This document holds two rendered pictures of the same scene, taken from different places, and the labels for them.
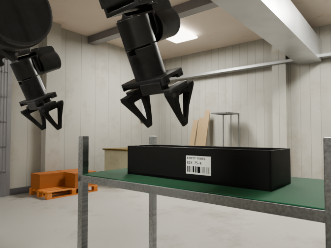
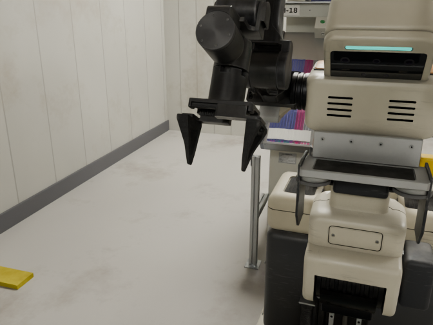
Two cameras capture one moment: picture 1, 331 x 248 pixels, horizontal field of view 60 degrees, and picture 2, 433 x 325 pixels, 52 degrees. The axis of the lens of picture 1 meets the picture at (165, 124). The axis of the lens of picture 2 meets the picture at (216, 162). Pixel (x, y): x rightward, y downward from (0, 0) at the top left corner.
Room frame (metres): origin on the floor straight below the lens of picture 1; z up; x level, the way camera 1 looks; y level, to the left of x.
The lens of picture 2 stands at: (1.15, -0.23, 1.35)
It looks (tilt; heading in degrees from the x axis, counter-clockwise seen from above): 19 degrees down; 159
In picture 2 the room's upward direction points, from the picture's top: straight up
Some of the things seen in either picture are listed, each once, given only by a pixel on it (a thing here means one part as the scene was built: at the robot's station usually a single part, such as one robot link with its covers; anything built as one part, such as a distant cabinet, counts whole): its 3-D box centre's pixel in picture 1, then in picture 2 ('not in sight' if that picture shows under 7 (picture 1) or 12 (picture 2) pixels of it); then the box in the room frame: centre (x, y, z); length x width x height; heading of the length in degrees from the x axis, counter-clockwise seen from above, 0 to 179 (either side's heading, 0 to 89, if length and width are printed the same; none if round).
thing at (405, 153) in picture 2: not in sight; (361, 184); (0.43, 0.38, 0.99); 0.28 x 0.16 x 0.22; 50
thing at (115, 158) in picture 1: (150, 163); not in sight; (7.16, 0.38, 0.40); 2.37 x 0.77 x 0.81; 141
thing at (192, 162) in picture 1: (199, 162); not in sight; (1.03, -0.12, 1.01); 0.57 x 0.17 x 0.11; 50
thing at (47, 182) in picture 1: (64, 182); not in sight; (5.56, 1.94, 0.20); 1.06 x 0.73 x 0.40; 141
